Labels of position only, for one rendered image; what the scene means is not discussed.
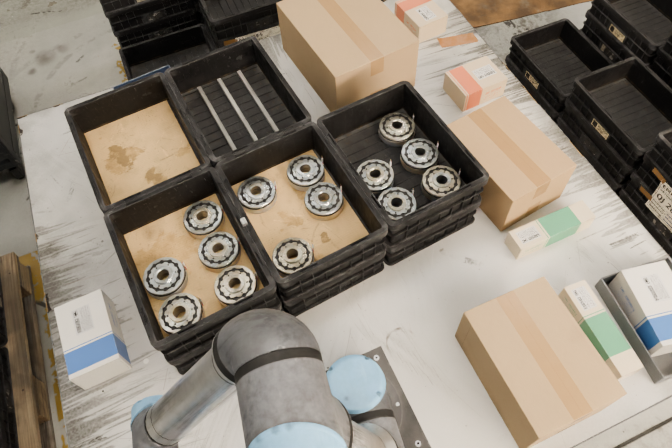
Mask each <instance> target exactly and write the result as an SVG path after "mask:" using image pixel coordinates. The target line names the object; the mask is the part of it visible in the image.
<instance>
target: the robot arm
mask: <svg viewBox="0 0 672 448"><path fill-rule="evenodd" d="M236 394H237V397H238V403H239V409H240V415H241V421H242V427H243V434H244V440H245V446H246V448H404V445H403V441H402V438H401V435H400V432H399V429H398V426H397V422H396V419H395V417H394V413H393V405H392V400H391V397H390V395H389V393H388V391H387V390H386V380H385V376H384V373H383V372H382V370H381V368H380V367H379V365H378V364H377V363H376V362H375V361H373V360H372V359H370V358H368V357H366V356H363V355H356V354H354V355H347V356H344V357H342V358H340V359H338V360H337V361H335V362H334V363H333V364H332V365H331V367H330V368H329V370H328V371H327V374H326V371H325V367H324V363H323V360H322V355H321V351H320V348H319V344H318V342H317V340H316V338H315V336H314V335H313V333H312V332H311V331H310V329H309V328H308V327H307V326H306V325H305V324H304V323H303V322H302V321H300V320H299V319H297V318H296V317H295V316H293V315H291V314H289V313H286V312H283V311H280V310H276V309H268V308H263V309H254V310H250V311H247V312H244V313H241V314H239V315H238V316H236V317H234V318H232V319H231V320H230V321H229V322H227V323H226V324H225V325H224V326H223V327H222V328H221V329H220V330H219V331H218V333H217V334H216V335H215V337H214V339H213V342H212V348H211V349H210V350H209V351H208V352H207V353H206V354H205V355H204V356H203V357H202V358H201V359H200V360H199V361H198V362H197V363H196V364H195V365H194V366H193V367H192V368H191V369H190V370H188V371H187V372H186V373H185V374H184V375H183V376H182V377H181V378H180V379H179V380H178V381H177V382H176V383H175V384H174V385H173V386H172V387H171V388H170V389H169V390H168V391H167V392H166V393H165V394H164V395H153V396H149V397H145V398H143V399H142V400H139V401H137V402H136V403H135V404H134V405H133V407H132V409H131V423H130V428H131V432H132V447H133V448H179V444H178V442H179V441H180V440H182V439H183V438H184V437H185V436H186V435H188V434H189V433H190V432H191V431H192V430H194V429H195V428H196V427H197V426H198V425H200V424H201V423H202V422H203V421H204V420H206V419H207V418H208V417H209V416H210V415H212V414H213V413H214V412H215V411H216V410H218V409H219V408H220V407H221V406H222V405H224V404H225V403H226V402H227V401H228V400H230V399H231V398H232V397H233V396H234V395H236Z"/></svg>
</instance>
